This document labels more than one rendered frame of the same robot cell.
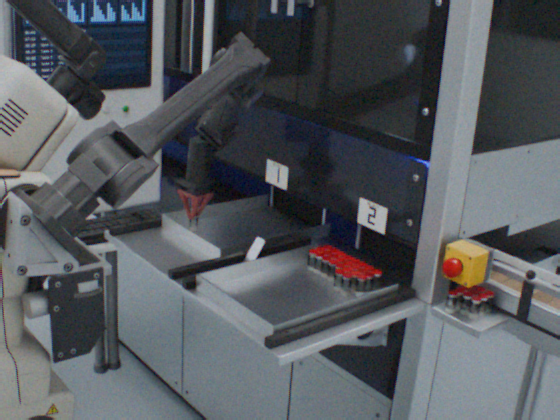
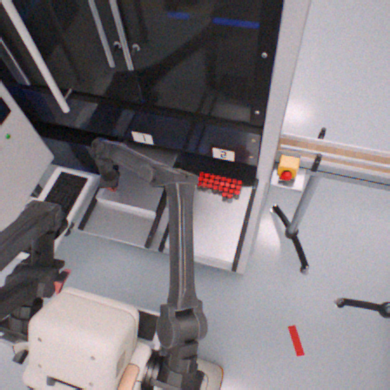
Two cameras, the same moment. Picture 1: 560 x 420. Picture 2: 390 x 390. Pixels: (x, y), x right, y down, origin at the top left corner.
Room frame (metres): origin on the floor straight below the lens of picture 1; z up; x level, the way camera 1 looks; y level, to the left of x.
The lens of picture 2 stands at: (0.87, 0.26, 2.14)
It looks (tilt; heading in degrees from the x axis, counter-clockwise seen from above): 60 degrees down; 334
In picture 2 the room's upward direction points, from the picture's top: 7 degrees counter-clockwise
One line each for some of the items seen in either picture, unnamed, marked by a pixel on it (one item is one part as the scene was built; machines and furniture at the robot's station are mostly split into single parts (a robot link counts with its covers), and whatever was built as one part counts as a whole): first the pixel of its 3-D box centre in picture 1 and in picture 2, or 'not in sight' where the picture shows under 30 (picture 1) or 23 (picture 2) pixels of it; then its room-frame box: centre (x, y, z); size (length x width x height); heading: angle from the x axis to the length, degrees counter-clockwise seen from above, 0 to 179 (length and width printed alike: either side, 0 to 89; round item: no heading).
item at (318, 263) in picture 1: (336, 272); (218, 190); (1.46, -0.13, 0.90); 0.18 x 0.02 x 0.05; 40
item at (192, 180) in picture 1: (197, 173); (108, 172); (1.70, 0.21, 1.03); 0.10 x 0.07 x 0.07; 147
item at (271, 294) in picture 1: (297, 286); (210, 215); (1.39, -0.05, 0.90); 0.34 x 0.26 x 0.04; 130
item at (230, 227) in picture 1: (246, 225); (140, 171); (1.73, 0.08, 0.90); 0.34 x 0.26 x 0.04; 131
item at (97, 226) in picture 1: (100, 228); (52, 211); (1.82, 0.49, 0.82); 0.40 x 0.14 x 0.02; 129
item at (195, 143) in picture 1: (201, 148); (104, 161); (1.71, 0.20, 1.09); 0.07 x 0.06 x 0.07; 167
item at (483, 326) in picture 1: (474, 314); (288, 174); (1.37, -0.43, 0.87); 0.14 x 0.13 x 0.02; 131
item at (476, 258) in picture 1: (467, 262); (288, 165); (1.35, -0.39, 0.99); 0.08 x 0.07 x 0.07; 131
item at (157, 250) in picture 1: (264, 264); (173, 198); (1.55, 0.03, 0.87); 0.70 x 0.48 x 0.02; 41
